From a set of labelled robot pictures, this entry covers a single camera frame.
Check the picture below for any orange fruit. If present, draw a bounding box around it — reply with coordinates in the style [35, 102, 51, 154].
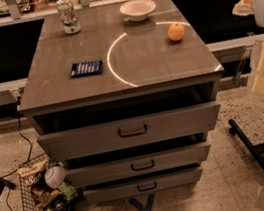
[168, 23, 185, 42]

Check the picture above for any white ceramic bowl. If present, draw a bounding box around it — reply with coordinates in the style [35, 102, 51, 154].
[119, 0, 156, 22]

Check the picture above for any top grey drawer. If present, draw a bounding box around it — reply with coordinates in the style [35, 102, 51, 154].
[37, 101, 220, 160]

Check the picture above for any grey drawer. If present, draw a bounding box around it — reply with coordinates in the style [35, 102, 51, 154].
[37, 101, 220, 160]
[66, 142, 211, 188]
[84, 167, 203, 203]

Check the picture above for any grey drawer cabinet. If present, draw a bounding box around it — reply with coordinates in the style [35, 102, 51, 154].
[20, 0, 223, 192]

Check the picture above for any middle grey drawer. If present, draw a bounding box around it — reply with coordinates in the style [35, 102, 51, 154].
[66, 142, 211, 188]

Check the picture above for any bottom grey drawer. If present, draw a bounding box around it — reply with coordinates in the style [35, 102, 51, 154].
[84, 167, 203, 203]

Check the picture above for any green snack package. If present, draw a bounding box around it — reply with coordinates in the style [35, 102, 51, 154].
[57, 181, 77, 202]

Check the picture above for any white baseball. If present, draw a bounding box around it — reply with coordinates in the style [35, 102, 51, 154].
[44, 166, 66, 189]

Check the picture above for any tan snack bag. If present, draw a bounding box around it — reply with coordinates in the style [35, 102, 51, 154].
[18, 160, 48, 187]

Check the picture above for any black wire basket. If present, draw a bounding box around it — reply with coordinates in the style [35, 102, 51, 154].
[17, 154, 82, 211]

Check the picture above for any black floor cable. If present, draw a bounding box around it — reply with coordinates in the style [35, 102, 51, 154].
[0, 95, 46, 211]

